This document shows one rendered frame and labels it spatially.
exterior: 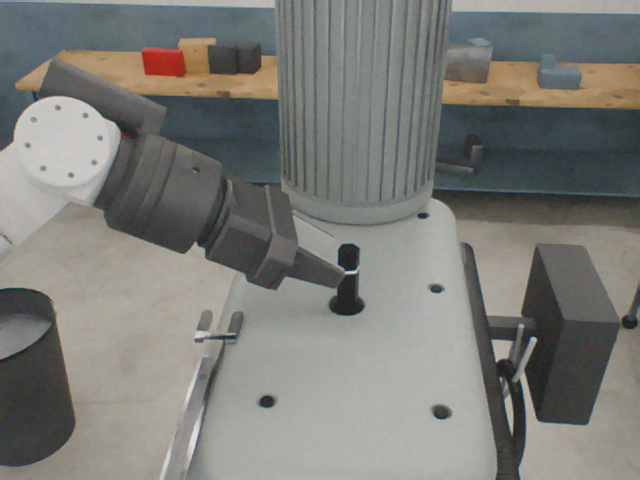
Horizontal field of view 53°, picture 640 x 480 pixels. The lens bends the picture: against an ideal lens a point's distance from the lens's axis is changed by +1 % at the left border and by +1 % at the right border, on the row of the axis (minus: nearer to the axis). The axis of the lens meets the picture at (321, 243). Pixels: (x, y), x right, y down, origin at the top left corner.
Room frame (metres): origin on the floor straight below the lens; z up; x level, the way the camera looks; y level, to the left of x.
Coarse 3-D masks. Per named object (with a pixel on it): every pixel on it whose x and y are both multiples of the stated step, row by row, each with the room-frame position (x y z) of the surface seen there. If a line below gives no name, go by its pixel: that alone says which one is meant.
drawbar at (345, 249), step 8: (344, 248) 0.51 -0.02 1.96; (352, 248) 0.51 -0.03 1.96; (344, 256) 0.50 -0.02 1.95; (352, 256) 0.50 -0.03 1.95; (344, 264) 0.50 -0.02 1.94; (352, 264) 0.50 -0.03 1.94; (344, 280) 0.50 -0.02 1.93; (352, 280) 0.50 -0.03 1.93; (344, 288) 0.50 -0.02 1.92; (352, 288) 0.50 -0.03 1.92; (344, 296) 0.50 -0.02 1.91; (352, 296) 0.50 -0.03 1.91; (344, 304) 0.50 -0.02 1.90; (352, 304) 0.50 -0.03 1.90; (344, 312) 0.50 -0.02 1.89; (352, 312) 0.50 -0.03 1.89
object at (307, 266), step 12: (300, 252) 0.47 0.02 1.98; (312, 252) 0.48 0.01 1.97; (300, 264) 0.47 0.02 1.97; (312, 264) 0.47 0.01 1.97; (324, 264) 0.48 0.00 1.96; (288, 276) 0.47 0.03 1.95; (300, 276) 0.47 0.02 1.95; (312, 276) 0.47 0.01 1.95; (324, 276) 0.47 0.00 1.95; (336, 276) 0.48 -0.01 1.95
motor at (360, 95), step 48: (288, 0) 0.70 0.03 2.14; (336, 0) 0.67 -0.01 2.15; (384, 0) 0.67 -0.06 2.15; (432, 0) 0.69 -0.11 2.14; (288, 48) 0.71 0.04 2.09; (336, 48) 0.67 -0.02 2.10; (384, 48) 0.67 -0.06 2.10; (432, 48) 0.70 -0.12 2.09; (288, 96) 0.72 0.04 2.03; (336, 96) 0.67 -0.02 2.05; (384, 96) 0.67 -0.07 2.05; (432, 96) 0.70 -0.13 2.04; (288, 144) 0.72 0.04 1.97; (336, 144) 0.67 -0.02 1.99; (384, 144) 0.67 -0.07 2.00; (432, 144) 0.72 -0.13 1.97; (288, 192) 0.71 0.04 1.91; (336, 192) 0.67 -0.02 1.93; (384, 192) 0.67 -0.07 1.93
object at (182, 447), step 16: (208, 320) 0.48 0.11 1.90; (240, 320) 0.48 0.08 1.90; (208, 336) 0.45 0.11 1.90; (224, 336) 0.45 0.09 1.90; (208, 352) 0.43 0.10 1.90; (208, 368) 0.41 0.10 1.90; (192, 384) 0.39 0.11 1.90; (208, 384) 0.39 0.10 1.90; (192, 400) 0.38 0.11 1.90; (208, 400) 0.38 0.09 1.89; (192, 416) 0.36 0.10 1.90; (176, 432) 0.34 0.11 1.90; (192, 432) 0.34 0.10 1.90; (176, 448) 0.33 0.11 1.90; (192, 448) 0.33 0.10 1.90; (176, 464) 0.31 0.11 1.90
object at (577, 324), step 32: (544, 256) 0.84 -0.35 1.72; (576, 256) 0.84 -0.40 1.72; (544, 288) 0.79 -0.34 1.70; (576, 288) 0.76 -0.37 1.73; (544, 320) 0.76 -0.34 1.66; (576, 320) 0.69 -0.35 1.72; (608, 320) 0.69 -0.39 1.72; (544, 352) 0.72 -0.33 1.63; (576, 352) 0.68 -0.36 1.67; (608, 352) 0.68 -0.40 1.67; (544, 384) 0.69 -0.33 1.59; (576, 384) 0.68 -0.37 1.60; (544, 416) 0.69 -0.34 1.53; (576, 416) 0.68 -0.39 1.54
